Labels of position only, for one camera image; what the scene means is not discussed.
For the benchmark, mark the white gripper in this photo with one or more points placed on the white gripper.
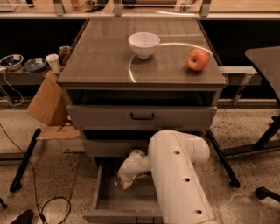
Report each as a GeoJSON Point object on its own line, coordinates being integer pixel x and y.
{"type": "Point", "coordinates": [127, 171]}

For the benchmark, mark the clear plastic water bottle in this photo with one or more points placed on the clear plastic water bottle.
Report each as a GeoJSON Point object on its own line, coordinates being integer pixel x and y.
{"type": "Point", "coordinates": [139, 177]}

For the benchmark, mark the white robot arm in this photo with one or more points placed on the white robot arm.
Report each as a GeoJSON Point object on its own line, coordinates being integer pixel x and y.
{"type": "Point", "coordinates": [171, 158]}

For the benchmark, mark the bottom grey drawer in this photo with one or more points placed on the bottom grey drawer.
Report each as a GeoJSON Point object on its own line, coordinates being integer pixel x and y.
{"type": "Point", "coordinates": [114, 205]}

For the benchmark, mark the grey drawer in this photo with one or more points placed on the grey drawer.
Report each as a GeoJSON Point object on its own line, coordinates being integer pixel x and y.
{"type": "Point", "coordinates": [115, 143]}
{"type": "Point", "coordinates": [114, 205]}
{"type": "Point", "coordinates": [139, 110]}

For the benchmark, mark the middle grey drawer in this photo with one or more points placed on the middle grey drawer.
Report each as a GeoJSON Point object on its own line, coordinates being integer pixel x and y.
{"type": "Point", "coordinates": [115, 143]}

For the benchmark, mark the top grey drawer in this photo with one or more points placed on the top grey drawer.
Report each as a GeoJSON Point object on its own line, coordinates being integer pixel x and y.
{"type": "Point", "coordinates": [139, 110]}

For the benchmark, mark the grey drawer cabinet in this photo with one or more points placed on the grey drawer cabinet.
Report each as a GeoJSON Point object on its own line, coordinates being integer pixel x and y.
{"type": "Point", "coordinates": [103, 59]}

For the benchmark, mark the flat cardboard piece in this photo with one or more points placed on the flat cardboard piece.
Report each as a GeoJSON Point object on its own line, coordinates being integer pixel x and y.
{"type": "Point", "coordinates": [59, 132]}

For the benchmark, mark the black stand leg right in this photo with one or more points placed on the black stand leg right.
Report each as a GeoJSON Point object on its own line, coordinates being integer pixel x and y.
{"type": "Point", "coordinates": [234, 182]}

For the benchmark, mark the black stand leg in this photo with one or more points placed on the black stand leg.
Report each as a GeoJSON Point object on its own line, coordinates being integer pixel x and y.
{"type": "Point", "coordinates": [234, 182]}
{"type": "Point", "coordinates": [16, 185]}

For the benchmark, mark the black stand leg left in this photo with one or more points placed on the black stand leg left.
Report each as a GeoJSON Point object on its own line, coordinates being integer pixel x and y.
{"type": "Point", "coordinates": [16, 185]}

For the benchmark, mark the brown cardboard box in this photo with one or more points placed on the brown cardboard box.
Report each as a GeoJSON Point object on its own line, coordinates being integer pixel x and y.
{"type": "Point", "coordinates": [48, 105]}

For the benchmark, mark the black caster leg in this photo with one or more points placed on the black caster leg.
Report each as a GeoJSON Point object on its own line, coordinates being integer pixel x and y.
{"type": "Point", "coordinates": [262, 193]}

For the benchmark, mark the red apple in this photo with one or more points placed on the red apple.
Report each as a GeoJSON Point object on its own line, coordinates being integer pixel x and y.
{"type": "Point", "coordinates": [197, 60]}

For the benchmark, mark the white paper cup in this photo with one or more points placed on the white paper cup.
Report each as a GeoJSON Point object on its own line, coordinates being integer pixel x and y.
{"type": "Point", "coordinates": [54, 62]}

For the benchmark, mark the glass jar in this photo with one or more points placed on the glass jar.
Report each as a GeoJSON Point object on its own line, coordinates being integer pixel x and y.
{"type": "Point", "coordinates": [64, 54]}

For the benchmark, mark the blue bowl with paper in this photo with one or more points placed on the blue bowl with paper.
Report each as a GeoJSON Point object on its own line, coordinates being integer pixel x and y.
{"type": "Point", "coordinates": [35, 65]}

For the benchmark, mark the white bowl with items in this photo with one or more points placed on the white bowl with items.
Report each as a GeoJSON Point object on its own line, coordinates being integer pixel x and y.
{"type": "Point", "coordinates": [12, 62]}

